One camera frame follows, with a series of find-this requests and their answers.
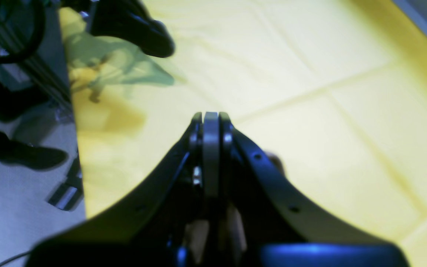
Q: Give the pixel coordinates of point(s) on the brown T-shirt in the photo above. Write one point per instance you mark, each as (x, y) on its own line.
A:
(230, 227)

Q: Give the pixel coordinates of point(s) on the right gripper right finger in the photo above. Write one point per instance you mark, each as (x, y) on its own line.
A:
(318, 238)

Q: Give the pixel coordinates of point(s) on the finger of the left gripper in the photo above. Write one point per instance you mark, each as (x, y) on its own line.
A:
(128, 20)

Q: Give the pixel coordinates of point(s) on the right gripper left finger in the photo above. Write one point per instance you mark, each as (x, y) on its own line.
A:
(143, 229)

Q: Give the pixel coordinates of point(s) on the white power strip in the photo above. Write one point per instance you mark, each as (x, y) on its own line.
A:
(67, 195)

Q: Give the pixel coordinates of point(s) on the yellow table cloth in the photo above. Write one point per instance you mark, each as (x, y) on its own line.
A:
(336, 88)

